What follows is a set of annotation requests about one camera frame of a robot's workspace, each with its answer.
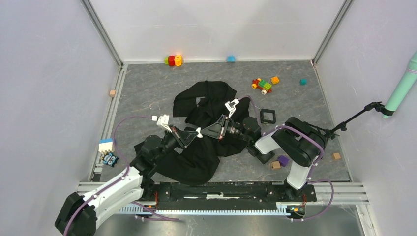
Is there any blue round block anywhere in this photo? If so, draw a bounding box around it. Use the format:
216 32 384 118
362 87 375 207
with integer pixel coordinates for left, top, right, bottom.
226 55 236 63

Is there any black garment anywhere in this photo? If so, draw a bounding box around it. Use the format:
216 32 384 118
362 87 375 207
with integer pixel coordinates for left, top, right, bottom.
129 81 250 186

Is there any orange cube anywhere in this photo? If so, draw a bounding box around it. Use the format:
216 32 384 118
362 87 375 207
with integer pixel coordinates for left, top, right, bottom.
270 76 280 85

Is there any mint green tube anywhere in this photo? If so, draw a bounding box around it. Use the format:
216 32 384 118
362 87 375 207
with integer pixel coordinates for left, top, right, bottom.
382 52 417 118

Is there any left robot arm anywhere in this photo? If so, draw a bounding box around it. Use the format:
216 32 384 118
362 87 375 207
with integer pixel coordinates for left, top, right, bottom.
54 125 202 236

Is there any tan cube by wall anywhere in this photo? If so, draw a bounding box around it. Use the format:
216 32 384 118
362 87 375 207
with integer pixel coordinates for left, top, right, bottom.
331 153 342 160

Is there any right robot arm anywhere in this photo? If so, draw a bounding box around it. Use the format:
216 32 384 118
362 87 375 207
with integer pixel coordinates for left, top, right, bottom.
197 115 328 201

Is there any colourful toy brick car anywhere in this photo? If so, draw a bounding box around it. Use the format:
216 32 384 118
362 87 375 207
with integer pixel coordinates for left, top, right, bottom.
251 78 272 95

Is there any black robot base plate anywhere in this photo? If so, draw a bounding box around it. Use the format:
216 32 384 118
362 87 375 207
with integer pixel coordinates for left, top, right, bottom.
133 181 317 211

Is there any blue monster card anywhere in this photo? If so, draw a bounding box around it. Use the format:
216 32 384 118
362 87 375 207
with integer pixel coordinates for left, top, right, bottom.
101 152 119 168

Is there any teal cube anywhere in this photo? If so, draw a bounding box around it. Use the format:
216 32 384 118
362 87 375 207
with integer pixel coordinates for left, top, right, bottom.
299 79 307 86

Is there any blue white block toy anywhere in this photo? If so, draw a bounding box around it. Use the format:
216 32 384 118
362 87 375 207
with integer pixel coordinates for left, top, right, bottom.
98 138 115 155

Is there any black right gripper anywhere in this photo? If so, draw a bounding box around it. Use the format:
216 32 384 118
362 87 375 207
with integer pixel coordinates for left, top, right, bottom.
200 115 250 142

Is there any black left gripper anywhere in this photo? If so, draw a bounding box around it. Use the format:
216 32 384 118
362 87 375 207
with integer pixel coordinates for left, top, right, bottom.
154 125 199 163

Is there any red yellow green toy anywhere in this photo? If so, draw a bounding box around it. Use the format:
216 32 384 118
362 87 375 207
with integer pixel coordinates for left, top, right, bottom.
164 55 183 66

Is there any purple cube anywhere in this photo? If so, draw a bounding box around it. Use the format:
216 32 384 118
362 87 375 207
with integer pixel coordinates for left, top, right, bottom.
277 155 290 167

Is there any black tripod stand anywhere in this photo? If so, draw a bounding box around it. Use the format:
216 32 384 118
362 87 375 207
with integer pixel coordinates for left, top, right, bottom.
304 101 393 140

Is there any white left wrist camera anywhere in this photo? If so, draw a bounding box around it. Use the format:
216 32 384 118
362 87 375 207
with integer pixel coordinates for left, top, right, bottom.
151 114 172 133

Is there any brown wooden cube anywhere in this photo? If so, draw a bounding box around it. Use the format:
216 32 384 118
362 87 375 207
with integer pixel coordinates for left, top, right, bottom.
271 161 281 170

